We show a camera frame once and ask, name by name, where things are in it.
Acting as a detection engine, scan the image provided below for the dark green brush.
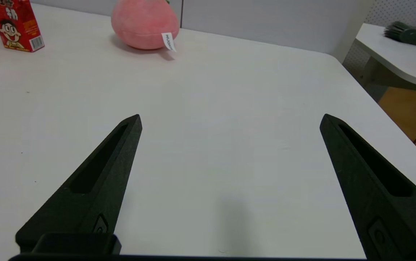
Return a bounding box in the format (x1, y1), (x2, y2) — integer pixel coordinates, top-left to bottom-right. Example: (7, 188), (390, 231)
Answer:
(384, 21), (416, 48)

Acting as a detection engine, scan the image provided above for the red milk carton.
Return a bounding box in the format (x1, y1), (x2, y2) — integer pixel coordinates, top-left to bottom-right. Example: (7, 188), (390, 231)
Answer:
(0, 0), (45, 53)

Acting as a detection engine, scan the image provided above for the white side table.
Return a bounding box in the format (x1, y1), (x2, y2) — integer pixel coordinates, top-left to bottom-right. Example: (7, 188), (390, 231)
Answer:
(342, 23), (416, 103)

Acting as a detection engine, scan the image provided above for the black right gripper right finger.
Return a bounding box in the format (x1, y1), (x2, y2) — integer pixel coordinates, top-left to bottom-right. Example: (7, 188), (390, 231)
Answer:
(320, 114), (416, 261)

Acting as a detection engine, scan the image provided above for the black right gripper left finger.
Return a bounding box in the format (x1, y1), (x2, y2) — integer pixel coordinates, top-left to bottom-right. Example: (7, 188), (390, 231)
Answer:
(15, 115), (142, 253)

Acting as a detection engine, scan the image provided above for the pink plush peach toy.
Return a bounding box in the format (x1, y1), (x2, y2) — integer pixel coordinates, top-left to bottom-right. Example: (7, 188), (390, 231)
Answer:
(111, 0), (180, 52)

